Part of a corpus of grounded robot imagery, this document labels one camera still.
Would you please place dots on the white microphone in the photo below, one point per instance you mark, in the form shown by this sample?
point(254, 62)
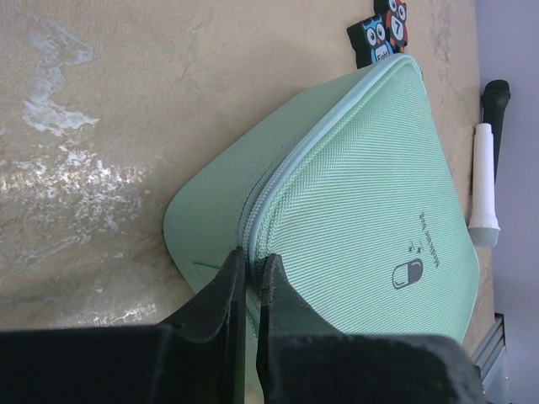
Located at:
point(483, 225)

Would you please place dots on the blue owl number block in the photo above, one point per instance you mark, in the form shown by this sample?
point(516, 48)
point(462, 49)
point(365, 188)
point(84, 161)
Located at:
point(369, 41)

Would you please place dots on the black microphone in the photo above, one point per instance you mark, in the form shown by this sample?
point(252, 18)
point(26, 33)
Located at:
point(494, 101)

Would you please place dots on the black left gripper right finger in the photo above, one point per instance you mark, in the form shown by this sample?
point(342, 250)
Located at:
point(301, 358)

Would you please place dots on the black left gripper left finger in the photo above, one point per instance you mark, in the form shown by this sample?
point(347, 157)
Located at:
point(196, 355)

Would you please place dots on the mint green medicine case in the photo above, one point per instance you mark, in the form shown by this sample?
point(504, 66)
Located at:
point(348, 183)

